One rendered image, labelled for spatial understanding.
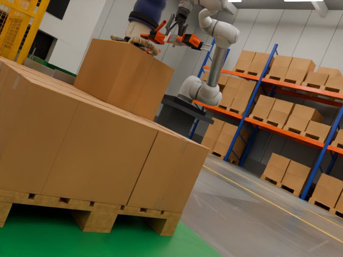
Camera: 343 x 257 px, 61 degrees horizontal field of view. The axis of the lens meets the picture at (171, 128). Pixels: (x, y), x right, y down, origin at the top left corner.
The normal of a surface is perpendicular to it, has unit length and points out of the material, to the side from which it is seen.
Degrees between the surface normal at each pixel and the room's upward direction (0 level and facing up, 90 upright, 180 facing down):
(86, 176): 90
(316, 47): 90
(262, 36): 90
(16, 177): 90
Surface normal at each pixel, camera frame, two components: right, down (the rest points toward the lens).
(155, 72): 0.60, 0.29
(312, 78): -0.67, -0.26
